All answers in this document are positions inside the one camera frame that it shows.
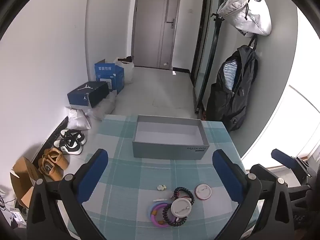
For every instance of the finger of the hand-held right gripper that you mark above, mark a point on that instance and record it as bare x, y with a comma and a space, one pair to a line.
285, 157
300, 192

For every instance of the black backpack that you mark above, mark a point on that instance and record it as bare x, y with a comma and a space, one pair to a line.
240, 97

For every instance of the white hair clip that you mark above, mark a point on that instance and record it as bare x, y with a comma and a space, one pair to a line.
160, 200

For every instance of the white round pin badge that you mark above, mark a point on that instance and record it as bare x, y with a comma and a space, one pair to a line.
181, 208

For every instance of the teal plaid tablecloth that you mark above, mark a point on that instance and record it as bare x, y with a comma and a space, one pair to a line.
125, 170

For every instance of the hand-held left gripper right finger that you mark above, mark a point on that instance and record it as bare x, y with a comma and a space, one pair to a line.
227, 177

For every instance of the white round badge red rim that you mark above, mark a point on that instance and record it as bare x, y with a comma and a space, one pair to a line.
203, 192

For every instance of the grey door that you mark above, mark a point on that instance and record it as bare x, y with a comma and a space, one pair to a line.
152, 25

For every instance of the black coat rack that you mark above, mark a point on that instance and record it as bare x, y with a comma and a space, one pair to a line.
216, 22

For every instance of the black white sneaker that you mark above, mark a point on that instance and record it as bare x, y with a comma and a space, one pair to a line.
68, 148
73, 135

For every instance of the white plastic bag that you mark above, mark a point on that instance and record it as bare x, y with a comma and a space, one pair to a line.
128, 72

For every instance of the small white box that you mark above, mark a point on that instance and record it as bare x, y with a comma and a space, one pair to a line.
17, 217

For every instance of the grey cardboard box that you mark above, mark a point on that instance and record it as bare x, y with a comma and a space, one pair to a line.
170, 152

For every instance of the clear plastic bag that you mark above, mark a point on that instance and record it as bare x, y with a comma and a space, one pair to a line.
102, 107

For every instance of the black framed mirror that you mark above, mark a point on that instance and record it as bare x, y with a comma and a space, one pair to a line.
205, 55

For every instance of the white parcel bag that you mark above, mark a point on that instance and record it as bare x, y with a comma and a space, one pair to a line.
77, 122

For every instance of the brown cardboard box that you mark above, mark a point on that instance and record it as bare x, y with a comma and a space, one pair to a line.
22, 180

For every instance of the brown shoe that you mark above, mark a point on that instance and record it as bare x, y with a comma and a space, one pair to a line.
48, 168
58, 158

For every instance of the dark blue shoe box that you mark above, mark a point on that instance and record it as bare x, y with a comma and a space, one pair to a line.
82, 96

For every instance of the black flat panel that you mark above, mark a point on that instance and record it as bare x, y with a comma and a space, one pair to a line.
56, 132

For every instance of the blue carton box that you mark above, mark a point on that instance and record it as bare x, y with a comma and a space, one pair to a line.
110, 76

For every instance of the blue white striped shirt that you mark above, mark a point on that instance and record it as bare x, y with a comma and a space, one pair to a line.
229, 75

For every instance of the white hanging bag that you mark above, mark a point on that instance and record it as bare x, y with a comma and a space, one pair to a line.
250, 12

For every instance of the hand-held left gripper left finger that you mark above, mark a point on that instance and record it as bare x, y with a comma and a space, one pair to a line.
96, 175

